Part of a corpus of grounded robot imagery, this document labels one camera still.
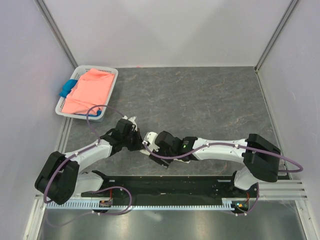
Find white cloth napkin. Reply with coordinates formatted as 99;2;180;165
139;149;190;164

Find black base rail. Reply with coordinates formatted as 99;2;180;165
82;174;258;207

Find left aluminium frame post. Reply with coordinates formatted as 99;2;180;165
34;0;78;69

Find white plastic basket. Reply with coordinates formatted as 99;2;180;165
55;65;119;122

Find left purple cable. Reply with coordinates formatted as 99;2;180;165
43;104;128;204

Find pink cloth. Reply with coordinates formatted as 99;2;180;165
61;68;115;117

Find blue cloth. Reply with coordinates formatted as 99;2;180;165
59;79;78;98

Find aluminium frame post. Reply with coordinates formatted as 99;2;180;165
34;0;78;69
254;0;301;73

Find white slotted cable duct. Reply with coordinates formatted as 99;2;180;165
46;198;249;211

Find purple cable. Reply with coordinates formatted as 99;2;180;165
43;104;128;204
143;141;304;174

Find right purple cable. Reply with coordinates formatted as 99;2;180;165
143;141;304;174

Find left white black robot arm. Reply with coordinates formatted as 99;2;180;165
34;116;143;205

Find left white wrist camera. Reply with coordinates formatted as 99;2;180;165
123;115;138;132

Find right aluminium frame post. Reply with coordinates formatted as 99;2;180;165
254;0;301;73

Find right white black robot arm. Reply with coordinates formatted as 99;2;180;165
142;131;281;197

